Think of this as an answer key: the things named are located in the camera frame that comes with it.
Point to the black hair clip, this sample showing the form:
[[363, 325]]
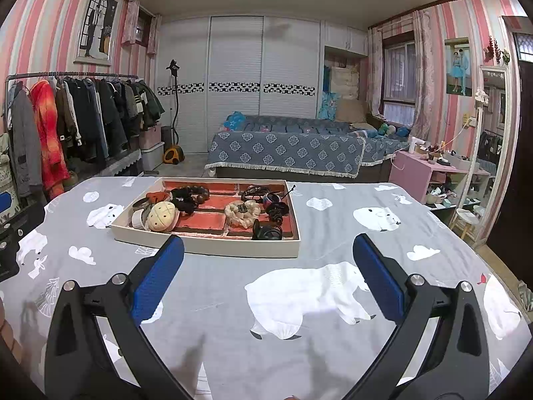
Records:
[[278, 210]]

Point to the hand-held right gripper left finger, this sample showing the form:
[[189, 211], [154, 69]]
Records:
[[156, 283]]

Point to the orange scrunchie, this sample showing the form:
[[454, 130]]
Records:
[[157, 196]]

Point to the small window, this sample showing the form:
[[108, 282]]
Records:
[[141, 25]]

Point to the beige hair band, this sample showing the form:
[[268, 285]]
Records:
[[138, 218]]

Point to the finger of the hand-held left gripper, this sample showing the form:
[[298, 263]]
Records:
[[10, 254]]

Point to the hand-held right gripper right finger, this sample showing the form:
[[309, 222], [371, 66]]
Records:
[[381, 279]]

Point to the cream scrunchie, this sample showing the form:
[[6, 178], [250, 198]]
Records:
[[241, 213]]

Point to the standing mirror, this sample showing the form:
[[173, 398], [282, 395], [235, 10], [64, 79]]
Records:
[[491, 133]]

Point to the garment steamer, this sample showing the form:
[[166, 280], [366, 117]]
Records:
[[173, 154]]

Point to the pink floral curtain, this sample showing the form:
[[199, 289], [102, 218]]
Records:
[[374, 71], [422, 75]]

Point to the blue patterned blanket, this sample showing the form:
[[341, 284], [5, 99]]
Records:
[[287, 150]]

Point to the brick pattern tray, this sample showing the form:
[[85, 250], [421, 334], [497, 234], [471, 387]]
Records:
[[208, 241]]

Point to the pink cabinet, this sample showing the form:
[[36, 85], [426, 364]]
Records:
[[410, 175]]

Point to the white stool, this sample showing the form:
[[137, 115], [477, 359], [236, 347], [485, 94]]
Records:
[[466, 216]]

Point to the bed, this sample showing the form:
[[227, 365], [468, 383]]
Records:
[[374, 162]]

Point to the lace edged cloth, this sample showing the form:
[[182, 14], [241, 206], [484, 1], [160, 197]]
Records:
[[123, 162]]

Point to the beige pillow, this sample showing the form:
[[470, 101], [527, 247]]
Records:
[[350, 111]]

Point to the beige round plush hair clip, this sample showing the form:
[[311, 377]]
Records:
[[162, 216]]

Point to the black claw clip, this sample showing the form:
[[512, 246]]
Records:
[[266, 231]]

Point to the framed wall picture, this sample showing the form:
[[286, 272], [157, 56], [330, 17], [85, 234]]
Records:
[[98, 25]]

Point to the black hairpin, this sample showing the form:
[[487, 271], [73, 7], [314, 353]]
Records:
[[289, 189]]

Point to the orange fleece coat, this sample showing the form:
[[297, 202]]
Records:
[[48, 133]]

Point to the white wardrobe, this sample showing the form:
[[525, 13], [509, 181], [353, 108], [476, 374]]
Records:
[[237, 50]]

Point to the grey bear printed sheet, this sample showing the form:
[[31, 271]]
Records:
[[233, 296]]

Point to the wall poster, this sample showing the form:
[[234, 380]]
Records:
[[458, 66]]

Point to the light blue hanging cloth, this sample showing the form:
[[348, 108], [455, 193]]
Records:
[[329, 104]]

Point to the row of hanging clothes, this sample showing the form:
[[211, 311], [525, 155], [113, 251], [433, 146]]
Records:
[[100, 112]]

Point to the plastic storage box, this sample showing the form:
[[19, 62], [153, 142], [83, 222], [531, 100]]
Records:
[[152, 150]]

